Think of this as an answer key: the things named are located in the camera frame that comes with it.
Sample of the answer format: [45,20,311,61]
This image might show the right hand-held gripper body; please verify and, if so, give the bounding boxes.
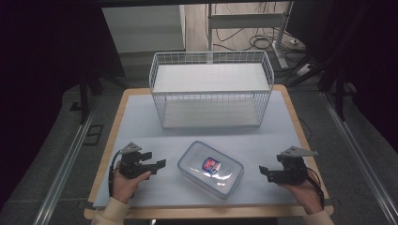
[276,145,319,186]

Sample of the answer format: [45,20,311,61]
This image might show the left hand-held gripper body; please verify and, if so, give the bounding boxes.
[117,142,157,180]

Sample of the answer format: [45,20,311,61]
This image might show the clear plastic food container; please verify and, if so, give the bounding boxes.
[176,140,245,202]

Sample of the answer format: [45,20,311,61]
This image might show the white wire basket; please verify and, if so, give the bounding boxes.
[148,50,276,130]

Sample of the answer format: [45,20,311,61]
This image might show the person's left hand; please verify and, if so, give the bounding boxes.
[112,170,152,204]

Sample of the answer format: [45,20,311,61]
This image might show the person's right hand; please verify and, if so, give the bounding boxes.
[278,172,325,216]

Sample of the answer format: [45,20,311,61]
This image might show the pale blue table mat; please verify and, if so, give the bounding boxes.
[92,90,314,208]

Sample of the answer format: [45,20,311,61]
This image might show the black floor plate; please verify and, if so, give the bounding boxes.
[83,124,104,146]

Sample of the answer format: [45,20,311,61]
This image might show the black metal stand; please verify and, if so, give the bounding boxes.
[286,54,349,122]
[77,70,127,125]

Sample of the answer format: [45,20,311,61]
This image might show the white power strip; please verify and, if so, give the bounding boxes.
[296,63,314,78]

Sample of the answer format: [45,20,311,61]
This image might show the white cabinet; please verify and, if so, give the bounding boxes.
[101,4,187,53]

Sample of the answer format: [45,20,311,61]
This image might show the dark curtain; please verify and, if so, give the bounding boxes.
[0,0,126,207]
[323,0,398,153]

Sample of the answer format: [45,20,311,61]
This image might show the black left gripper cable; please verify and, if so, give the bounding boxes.
[107,150,124,199]

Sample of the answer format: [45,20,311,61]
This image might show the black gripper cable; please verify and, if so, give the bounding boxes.
[107,150,124,199]
[306,167,326,210]

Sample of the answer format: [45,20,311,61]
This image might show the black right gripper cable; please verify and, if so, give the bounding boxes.
[306,167,326,210]

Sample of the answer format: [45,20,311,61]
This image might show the aluminium floor rail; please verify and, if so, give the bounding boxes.
[32,101,99,225]
[321,91,398,225]

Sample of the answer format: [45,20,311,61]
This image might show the black floor cables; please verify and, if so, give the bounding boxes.
[215,3,309,64]

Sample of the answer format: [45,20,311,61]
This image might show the white metal desk frame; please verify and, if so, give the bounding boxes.
[206,1,295,70]

